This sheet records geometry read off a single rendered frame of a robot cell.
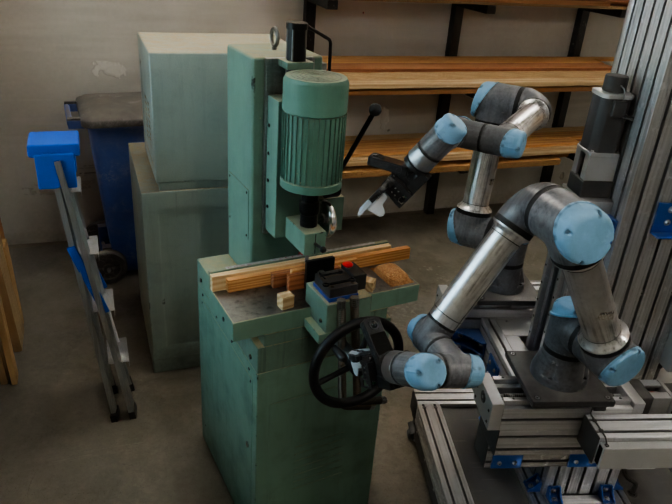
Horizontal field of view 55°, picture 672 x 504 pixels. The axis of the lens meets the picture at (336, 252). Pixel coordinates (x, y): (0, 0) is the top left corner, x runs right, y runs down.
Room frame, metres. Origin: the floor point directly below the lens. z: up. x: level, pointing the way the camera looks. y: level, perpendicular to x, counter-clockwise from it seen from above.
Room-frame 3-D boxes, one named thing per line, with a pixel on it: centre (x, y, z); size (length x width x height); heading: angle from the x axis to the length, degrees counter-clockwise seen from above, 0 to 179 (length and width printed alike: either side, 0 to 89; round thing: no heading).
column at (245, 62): (1.99, 0.23, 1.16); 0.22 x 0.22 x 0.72; 29
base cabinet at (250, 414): (1.84, 0.15, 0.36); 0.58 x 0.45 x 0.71; 29
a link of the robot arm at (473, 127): (1.70, -0.31, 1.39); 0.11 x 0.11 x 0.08; 62
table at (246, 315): (1.64, 0.03, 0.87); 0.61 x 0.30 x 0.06; 119
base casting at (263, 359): (1.84, 0.15, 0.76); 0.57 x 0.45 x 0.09; 29
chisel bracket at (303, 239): (1.75, 0.09, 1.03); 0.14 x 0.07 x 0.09; 29
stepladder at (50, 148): (2.11, 0.93, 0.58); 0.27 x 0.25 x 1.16; 112
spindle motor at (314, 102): (1.73, 0.09, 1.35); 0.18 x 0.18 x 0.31
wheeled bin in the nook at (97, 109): (3.37, 1.14, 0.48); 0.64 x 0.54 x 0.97; 115
